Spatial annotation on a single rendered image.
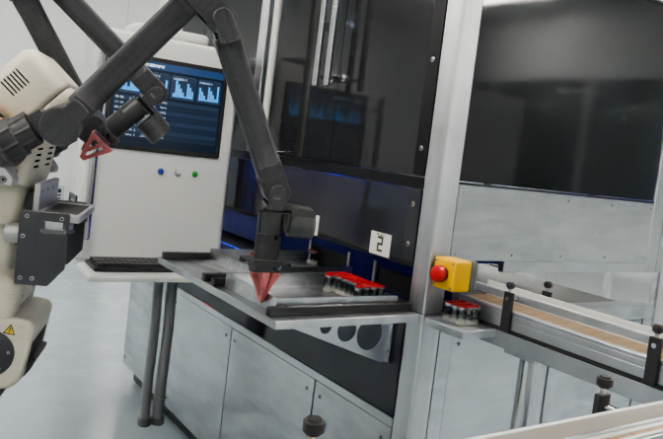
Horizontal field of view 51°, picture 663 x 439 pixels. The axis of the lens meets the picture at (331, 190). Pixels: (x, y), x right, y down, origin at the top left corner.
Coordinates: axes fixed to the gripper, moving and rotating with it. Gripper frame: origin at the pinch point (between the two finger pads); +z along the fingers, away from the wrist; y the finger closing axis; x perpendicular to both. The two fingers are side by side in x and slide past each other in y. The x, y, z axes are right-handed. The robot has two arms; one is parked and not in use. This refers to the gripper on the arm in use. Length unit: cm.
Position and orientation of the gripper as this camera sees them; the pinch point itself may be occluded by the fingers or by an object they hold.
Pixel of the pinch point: (260, 298)
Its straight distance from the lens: 157.7
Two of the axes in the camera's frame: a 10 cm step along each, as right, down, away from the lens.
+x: -5.5, -1.2, 8.2
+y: 8.2, 0.8, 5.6
